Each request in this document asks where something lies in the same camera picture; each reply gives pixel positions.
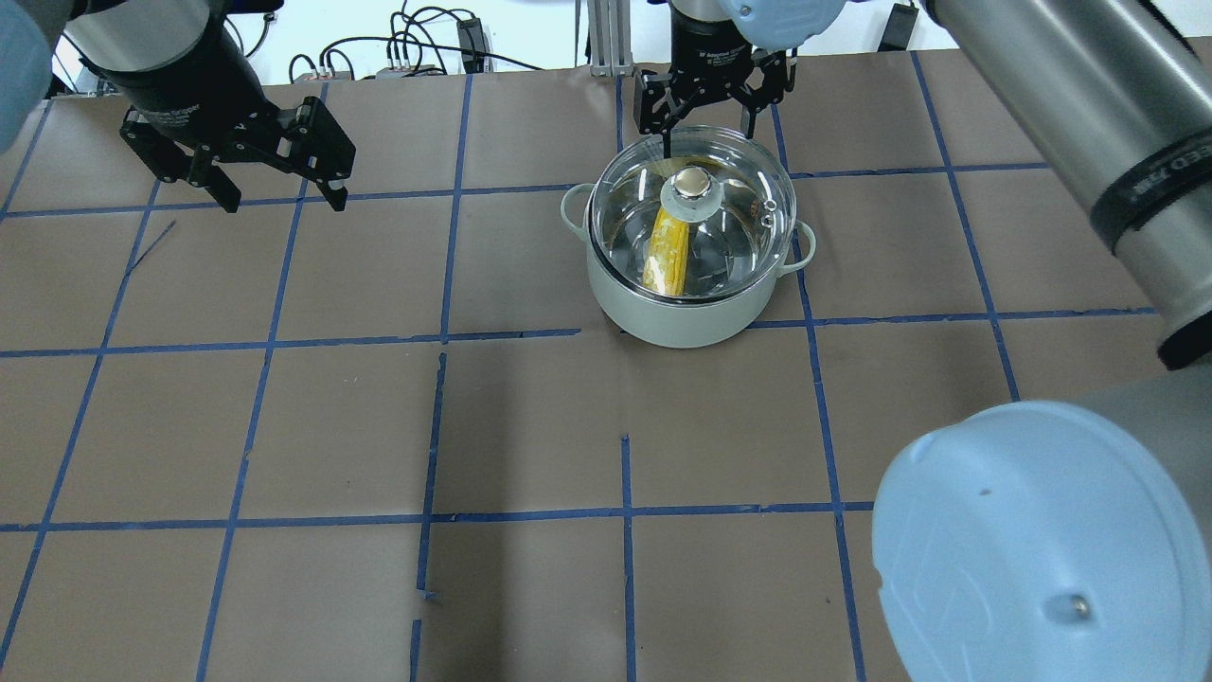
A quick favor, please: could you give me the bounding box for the aluminium frame post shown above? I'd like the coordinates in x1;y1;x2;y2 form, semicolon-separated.
584;1;633;78

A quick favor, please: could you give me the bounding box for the pale green cooking pot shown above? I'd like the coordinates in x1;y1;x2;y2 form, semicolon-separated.
560;125;817;349

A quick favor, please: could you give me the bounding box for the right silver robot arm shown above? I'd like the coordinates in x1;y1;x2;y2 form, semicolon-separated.
619;1;1164;681

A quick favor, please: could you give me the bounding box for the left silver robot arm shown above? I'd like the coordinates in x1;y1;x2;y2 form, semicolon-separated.
2;1;356;213

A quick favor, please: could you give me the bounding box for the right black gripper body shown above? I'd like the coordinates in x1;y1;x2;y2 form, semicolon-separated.
633;17;797;134

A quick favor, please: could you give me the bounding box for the yellow corn cob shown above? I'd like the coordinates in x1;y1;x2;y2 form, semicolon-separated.
641;197;691;297

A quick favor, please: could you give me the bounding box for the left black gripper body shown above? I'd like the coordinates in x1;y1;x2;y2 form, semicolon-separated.
95;15;313;187

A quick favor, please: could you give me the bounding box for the glass pot lid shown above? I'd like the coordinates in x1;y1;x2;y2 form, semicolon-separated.
581;126;805;305

